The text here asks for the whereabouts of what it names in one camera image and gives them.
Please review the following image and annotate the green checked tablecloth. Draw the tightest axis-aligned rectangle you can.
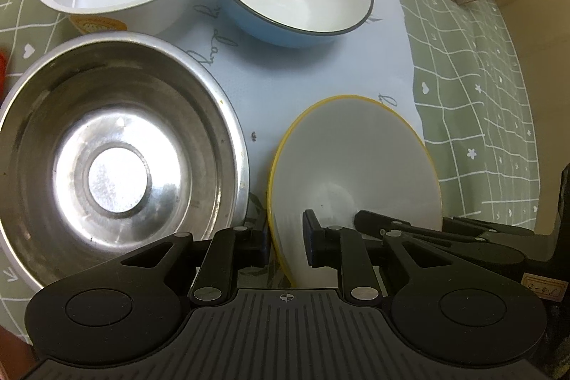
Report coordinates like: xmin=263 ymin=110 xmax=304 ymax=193
xmin=0 ymin=0 xmax=570 ymax=296

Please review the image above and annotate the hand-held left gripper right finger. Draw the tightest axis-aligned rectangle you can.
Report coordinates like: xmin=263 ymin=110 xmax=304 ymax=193
xmin=302 ymin=208 xmax=450 ymax=306

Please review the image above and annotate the stainless steel bowl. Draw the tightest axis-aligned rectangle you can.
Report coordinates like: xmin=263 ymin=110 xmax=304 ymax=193
xmin=0 ymin=30 xmax=250 ymax=292

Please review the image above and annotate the yellow-rimmed white bowl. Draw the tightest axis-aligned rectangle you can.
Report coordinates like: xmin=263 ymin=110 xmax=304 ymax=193
xmin=267 ymin=95 xmax=444 ymax=288

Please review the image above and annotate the white printed table runner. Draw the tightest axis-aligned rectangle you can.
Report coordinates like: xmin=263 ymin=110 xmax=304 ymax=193
xmin=171 ymin=0 xmax=429 ymax=288

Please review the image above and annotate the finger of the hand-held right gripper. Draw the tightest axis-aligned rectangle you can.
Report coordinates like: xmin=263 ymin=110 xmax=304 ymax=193
xmin=354 ymin=210 xmax=489 ymax=244
xmin=447 ymin=216 xmax=535 ymax=236

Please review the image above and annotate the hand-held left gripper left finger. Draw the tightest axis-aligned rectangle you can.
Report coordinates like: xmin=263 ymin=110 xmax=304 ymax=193
xmin=119 ymin=226 xmax=269 ymax=304

